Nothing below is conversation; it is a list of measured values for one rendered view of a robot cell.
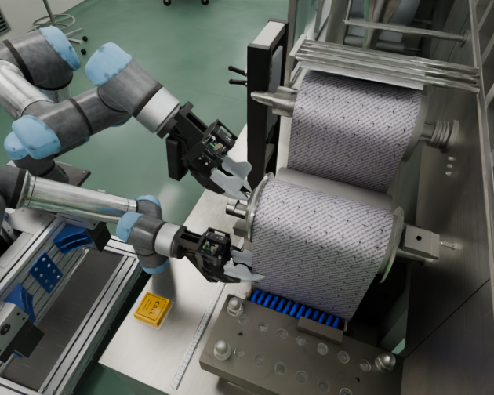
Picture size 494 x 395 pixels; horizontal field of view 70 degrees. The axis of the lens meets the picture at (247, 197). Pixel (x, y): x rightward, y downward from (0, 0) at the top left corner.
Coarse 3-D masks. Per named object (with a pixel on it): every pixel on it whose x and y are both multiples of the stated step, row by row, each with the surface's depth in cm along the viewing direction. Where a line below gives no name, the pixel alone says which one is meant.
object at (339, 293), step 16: (256, 256) 74; (272, 256) 72; (288, 256) 70; (256, 272) 79; (272, 272) 76; (288, 272) 74; (304, 272) 71; (320, 272) 69; (336, 272) 67; (256, 288) 84; (272, 288) 81; (288, 288) 79; (304, 288) 76; (320, 288) 74; (336, 288) 71; (352, 288) 69; (304, 304) 81; (320, 304) 79; (336, 304) 76; (352, 304) 74
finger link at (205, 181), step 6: (192, 174) 65; (198, 174) 65; (204, 174) 66; (210, 174) 67; (198, 180) 66; (204, 180) 65; (210, 180) 66; (204, 186) 66; (210, 186) 66; (216, 186) 67; (216, 192) 68; (222, 192) 68
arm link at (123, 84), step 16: (112, 48) 57; (96, 64) 56; (112, 64) 57; (128, 64) 58; (96, 80) 58; (112, 80) 57; (128, 80) 58; (144, 80) 59; (112, 96) 60; (128, 96) 58; (144, 96) 59
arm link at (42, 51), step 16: (32, 32) 88; (48, 32) 88; (16, 48) 84; (32, 48) 86; (48, 48) 87; (64, 48) 89; (32, 64) 86; (48, 64) 88; (64, 64) 91; (80, 64) 96; (32, 80) 88; (48, 80) 92; (64, 80) 96; (48, 96) 102; (64, 96) 104; (80, 144) 131
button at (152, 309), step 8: (144, 296) 94; (152, 296) 94; (160, 296) 94; (144, 304) 92; (152, 304) 92; (160, 304) 92; (168, 304) 93; (136, 312) 91; (144, 312) 91; (152, 312) 91; (160, 312) 91; (144, 320) 90; (152, 320) 90; (160, 320) 91
